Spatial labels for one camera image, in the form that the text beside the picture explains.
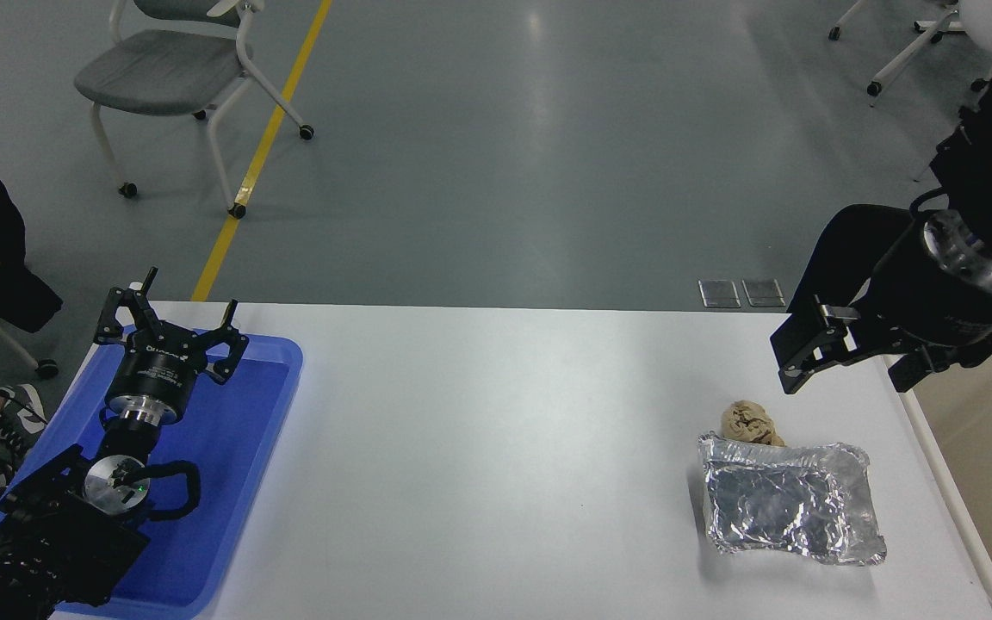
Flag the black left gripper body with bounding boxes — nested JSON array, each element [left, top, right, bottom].
[[108, 331, 209, 409]]

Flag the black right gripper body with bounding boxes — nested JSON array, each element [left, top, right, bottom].
[[856, 224, 992, 356]]

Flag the silver foil tray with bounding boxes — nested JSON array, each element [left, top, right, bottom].
[[697, 431, 887, 567]]

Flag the metal floor socket plate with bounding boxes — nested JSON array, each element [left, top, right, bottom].
[[698, 279, 741, 309], [742, 278, 786, 308]]

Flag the crumpled tan paper ball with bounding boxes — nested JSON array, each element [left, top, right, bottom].
[[720, 400, 786, 449]]

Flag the blue plastic tray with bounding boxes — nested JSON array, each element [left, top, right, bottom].
[[0, 334, 304, 620]]

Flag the large pale bin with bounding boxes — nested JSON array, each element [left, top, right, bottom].
[[883, 314, 992, 620]]

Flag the person's shoe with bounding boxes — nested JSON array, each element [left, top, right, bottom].
[[0, 384, 49, 462]]

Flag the white chair on castors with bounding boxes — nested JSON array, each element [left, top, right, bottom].
[[828, 0, 992, 97]]

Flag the grey chair with white frame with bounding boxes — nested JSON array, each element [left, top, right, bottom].
[[74, 0, 316, 220]]

